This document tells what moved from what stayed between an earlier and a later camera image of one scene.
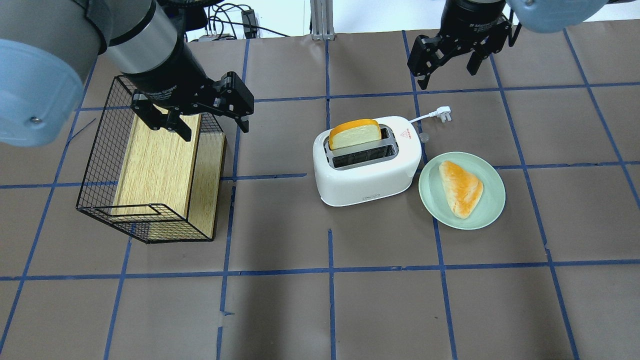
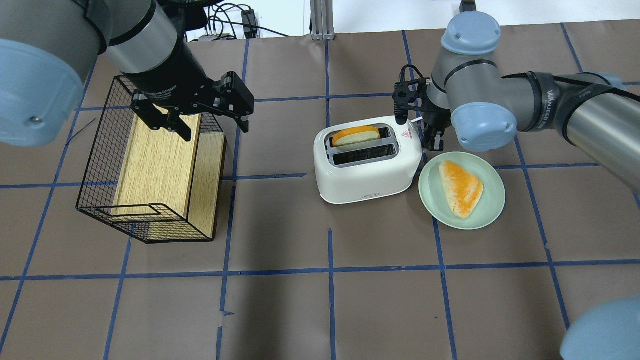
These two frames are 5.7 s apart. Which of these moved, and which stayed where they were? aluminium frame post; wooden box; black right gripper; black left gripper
Moved: black right gripper
Stayed: wooden box; black left gripper; aluminium frame post
